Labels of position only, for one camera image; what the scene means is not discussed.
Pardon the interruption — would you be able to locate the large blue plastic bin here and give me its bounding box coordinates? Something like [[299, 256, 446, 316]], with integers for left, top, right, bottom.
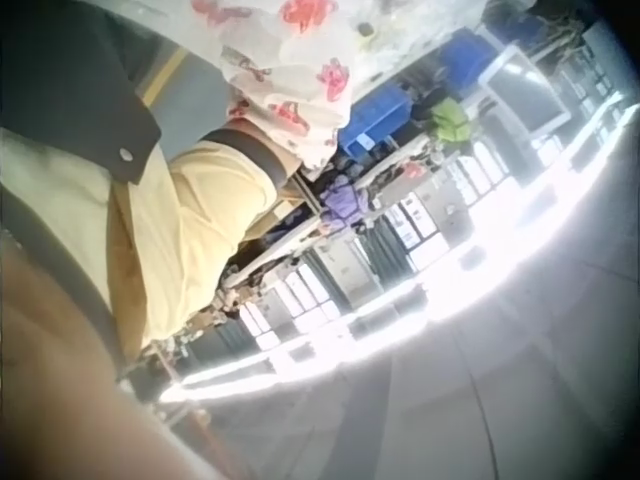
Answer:
[[338, 82, 417, 157]]

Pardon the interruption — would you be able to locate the white red floral fabric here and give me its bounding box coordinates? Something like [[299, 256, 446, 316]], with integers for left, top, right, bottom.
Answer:
[[189, 0, 362, 171]]

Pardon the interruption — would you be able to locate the heap of clear plastic bags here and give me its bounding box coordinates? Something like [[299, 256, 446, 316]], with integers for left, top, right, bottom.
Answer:
[[349, 0, 484, 89]]

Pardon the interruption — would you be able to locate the small blue plastic bin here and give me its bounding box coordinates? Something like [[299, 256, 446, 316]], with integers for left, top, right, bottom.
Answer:
[[439, 28, 507, 77]]

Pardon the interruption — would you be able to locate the white framed grey board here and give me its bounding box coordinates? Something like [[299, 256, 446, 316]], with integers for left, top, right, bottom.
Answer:
[[478, 47, 572, 137]]

